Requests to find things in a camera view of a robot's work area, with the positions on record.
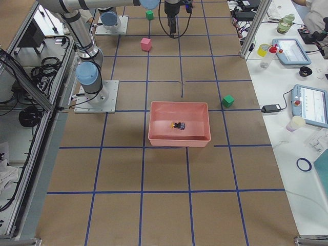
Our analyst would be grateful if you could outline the pink plastic bin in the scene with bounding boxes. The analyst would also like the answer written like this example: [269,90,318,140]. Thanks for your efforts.
[148,101,211,147]

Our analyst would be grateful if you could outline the yellow push button switch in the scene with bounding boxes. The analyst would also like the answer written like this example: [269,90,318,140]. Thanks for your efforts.
[171,122,186,130]

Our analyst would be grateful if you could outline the aluminium frame post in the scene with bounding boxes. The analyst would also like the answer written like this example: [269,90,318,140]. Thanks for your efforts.
[239,0,271,58]

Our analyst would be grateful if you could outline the blue tape ring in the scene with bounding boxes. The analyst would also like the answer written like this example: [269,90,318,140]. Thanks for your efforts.
[296,157,312,172]

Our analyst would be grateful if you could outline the green cube near base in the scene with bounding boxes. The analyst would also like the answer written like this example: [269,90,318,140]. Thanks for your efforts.
[146,10,154,21]

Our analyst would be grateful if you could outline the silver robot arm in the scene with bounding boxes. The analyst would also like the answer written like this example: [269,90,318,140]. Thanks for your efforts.
[95,1,192,38]
[38,1,160,105]

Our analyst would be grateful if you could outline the green cube near bin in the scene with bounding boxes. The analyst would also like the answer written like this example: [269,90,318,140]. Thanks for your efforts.
[221,95,235,108]

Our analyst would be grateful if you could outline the black power adapter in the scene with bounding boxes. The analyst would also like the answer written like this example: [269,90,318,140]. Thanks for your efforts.
[261,104,282,113]

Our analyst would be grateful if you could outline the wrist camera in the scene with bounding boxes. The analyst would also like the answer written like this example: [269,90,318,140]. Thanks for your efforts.
[183,0,193,14]

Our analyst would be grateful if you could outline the pink cube near bases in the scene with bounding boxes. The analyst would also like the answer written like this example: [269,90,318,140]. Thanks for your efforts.
[140,37,152,52]

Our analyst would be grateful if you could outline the upper teach pendant tablet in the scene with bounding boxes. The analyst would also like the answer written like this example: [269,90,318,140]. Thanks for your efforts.
[272,38,311,66]

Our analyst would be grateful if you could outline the black small bowl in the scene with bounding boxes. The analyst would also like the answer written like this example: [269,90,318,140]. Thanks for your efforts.
[299,66,313,77]

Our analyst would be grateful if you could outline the lower teach pendant tablet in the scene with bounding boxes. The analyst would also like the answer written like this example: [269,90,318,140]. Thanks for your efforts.
[291,84,327,128]

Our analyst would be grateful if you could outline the person in beige clothes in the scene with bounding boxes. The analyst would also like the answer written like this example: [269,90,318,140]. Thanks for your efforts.
[303,0,327,33]

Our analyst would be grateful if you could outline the white paper cup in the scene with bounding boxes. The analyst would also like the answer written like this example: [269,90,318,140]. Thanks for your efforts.
[286,116,306,132]

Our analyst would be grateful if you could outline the yellow tape roll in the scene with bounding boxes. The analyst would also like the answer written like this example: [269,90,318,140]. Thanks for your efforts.
[257,44,270,57]

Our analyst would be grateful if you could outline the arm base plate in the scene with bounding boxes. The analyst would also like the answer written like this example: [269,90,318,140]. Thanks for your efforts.
[94,15,129,36]
[74,80,119,113]

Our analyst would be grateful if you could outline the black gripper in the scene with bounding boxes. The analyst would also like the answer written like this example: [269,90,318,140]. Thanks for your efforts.
[164,0,180,35]

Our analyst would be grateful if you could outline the green glass jar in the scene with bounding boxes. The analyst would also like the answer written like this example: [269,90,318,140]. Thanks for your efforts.
[276,13,295,34]

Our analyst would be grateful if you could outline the clear squeeze bottle red cap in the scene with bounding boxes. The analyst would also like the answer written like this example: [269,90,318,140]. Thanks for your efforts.
[260,44,279,69]

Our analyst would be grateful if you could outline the teach pendant tablet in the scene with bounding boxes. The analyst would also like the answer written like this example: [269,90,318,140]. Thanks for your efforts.
[272,38,311,66]
[291,84,327,128]

